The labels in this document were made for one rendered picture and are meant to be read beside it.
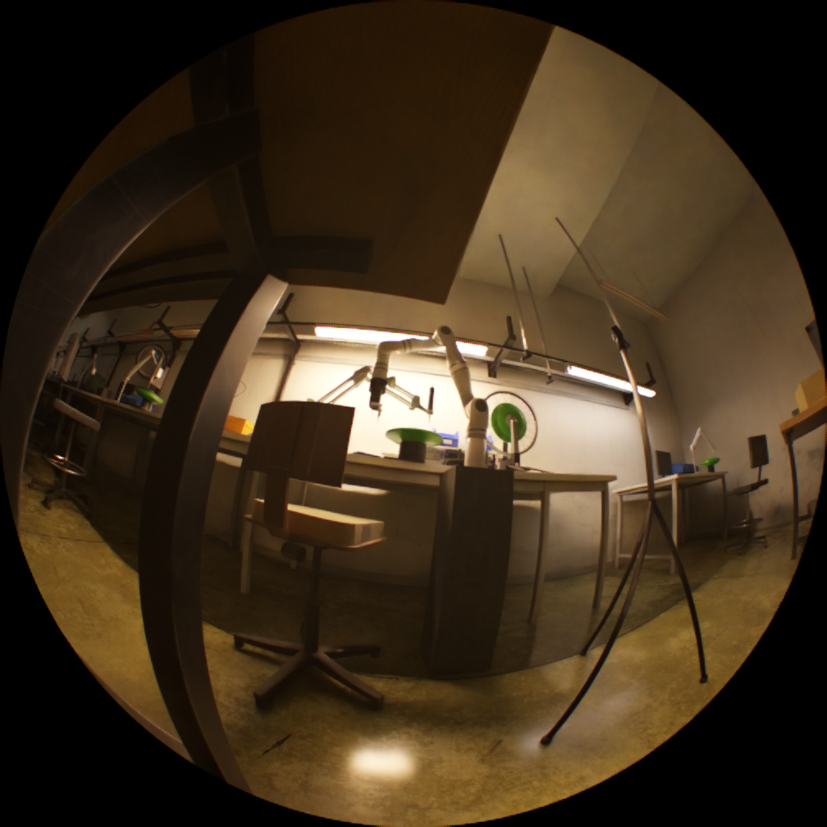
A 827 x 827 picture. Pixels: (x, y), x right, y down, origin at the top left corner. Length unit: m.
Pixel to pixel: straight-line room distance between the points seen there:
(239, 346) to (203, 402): 0.07
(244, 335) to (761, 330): 5.16
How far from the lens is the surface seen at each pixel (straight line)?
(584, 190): 3.45
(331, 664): 0.98
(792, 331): 4.95
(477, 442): 1.05
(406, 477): 1.31
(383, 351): 1.15
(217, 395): 0.27
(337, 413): 0.62
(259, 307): 0.31
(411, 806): 0.74
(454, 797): 0.76
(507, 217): 3.33
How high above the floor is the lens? 0.67
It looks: 22 degrees up
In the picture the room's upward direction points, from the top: 7 degrees clockwise
